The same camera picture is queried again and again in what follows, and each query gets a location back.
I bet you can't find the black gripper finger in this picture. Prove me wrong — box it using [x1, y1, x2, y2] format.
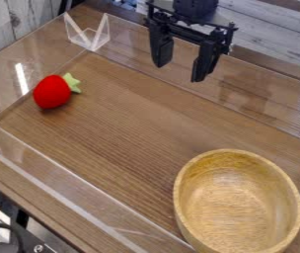
[190, 41, 220, 82]
[149, 23, 173, 68]

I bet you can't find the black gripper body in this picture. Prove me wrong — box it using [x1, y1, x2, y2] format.
[146, 0, 239, 53]

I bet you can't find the red plush strawberry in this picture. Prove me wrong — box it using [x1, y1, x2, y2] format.
[33, 73, 81, 110]

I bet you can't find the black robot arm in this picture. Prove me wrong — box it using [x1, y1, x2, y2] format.
[145, 0, 239, 82]

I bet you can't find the oval wooden bowl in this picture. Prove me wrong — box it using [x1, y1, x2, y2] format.
[172, 149, 300, 253]

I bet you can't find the clear acrylic tray enclosure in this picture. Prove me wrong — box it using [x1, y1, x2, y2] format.
[0, 7, 300, 253]

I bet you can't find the black table leg bracket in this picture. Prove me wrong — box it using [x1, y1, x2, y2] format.
[10, 207, 77, 253]

